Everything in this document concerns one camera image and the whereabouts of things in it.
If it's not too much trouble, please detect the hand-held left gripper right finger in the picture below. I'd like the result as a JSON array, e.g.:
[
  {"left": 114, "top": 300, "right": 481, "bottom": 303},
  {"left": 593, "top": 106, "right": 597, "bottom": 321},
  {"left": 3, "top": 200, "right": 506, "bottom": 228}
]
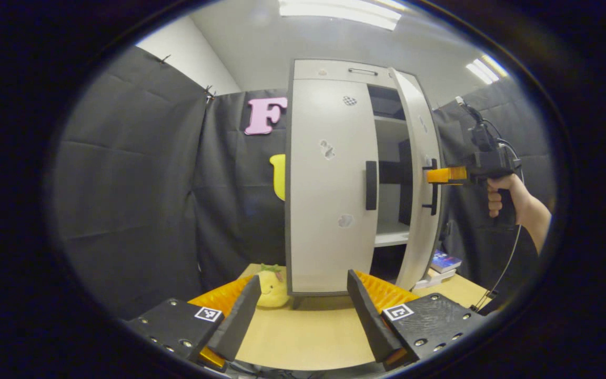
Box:
[{"left": 347, "top": 270, "right": 488, "bottom": 372}]

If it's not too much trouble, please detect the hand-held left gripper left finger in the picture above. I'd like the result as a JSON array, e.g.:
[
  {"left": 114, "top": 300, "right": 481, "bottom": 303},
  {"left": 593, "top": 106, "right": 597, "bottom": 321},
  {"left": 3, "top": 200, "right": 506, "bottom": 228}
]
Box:
[{"left": 124, "top": 274, "right": 262, "bottom": 372}]

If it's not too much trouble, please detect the cabinet door with grey stickers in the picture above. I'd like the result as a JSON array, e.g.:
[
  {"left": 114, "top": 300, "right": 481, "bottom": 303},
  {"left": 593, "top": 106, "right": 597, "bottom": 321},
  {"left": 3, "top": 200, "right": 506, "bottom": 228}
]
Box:
[{"left": 389, "top": 67, "right": 443, "bottom": 291}]

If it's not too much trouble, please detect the beige double-door shoe cabinet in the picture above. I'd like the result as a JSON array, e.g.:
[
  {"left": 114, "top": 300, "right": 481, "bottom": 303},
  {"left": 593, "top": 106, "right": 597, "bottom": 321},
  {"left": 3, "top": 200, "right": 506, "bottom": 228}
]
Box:
[{"left": 285, "top": 59, "right": 446, "bottom": 298}]

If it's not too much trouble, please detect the cabinet door with checkered sticker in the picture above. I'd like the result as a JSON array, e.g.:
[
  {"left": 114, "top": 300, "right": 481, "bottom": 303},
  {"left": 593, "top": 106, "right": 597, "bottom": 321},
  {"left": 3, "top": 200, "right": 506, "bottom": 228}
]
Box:
[{"left": 287, "top": 79, "right": 380, "bottom": 294}]

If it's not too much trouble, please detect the beige cabinet top drawer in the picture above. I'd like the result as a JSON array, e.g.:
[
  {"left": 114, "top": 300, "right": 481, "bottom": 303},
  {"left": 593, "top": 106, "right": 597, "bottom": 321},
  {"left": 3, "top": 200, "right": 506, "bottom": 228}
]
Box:
[{"left": 292, "top": 59, "right": 396, "bottom": 89}]

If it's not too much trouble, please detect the yellow pineapple plush toy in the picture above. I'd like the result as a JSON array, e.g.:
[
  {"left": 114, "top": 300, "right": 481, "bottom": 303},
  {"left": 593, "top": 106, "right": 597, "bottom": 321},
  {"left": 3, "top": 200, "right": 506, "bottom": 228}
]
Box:
[{"left": 257, "top": 264, "right": 291, "bottom": 309}]

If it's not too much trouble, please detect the white book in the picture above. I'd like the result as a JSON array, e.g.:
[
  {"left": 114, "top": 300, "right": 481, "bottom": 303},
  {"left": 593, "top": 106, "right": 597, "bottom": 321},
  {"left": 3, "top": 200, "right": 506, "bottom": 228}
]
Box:
[{"left": 413, "top": 268, "right": 457, "bottom": 290}]

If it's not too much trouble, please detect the blue book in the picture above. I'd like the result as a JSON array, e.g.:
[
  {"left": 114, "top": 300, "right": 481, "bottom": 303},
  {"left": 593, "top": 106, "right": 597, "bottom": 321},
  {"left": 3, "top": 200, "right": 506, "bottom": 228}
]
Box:
[{"left": 430, "top": 250, "right": 463, "bottom": 274}]

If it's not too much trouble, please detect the small ceiling light panel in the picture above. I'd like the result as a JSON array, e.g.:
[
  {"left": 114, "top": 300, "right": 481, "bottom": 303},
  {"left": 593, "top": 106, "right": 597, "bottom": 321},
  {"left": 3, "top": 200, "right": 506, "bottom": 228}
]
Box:
[{"left": 465, "top": 54, "right": 509, "bottom": 85}]

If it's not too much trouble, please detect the black backdrop cloth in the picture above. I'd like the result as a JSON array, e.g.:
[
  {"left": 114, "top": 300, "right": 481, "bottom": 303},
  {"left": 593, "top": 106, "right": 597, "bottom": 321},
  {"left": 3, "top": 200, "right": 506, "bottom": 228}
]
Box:
[{"left": 53, "top": 46, "right": 554, "bottom": 317}]

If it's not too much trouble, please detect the large ceiling light panel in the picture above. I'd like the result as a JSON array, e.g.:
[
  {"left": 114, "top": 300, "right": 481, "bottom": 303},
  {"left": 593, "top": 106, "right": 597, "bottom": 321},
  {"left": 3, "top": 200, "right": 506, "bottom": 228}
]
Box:
[{"left": 279, "top": 0, "right": 403, "bottom": 31}]

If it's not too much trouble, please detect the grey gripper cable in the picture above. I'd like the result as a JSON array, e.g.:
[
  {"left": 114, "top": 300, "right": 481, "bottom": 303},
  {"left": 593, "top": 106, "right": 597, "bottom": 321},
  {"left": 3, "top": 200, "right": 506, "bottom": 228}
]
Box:
[{"left": 469, "top": 121, "right": 526, "bottom": 313}]

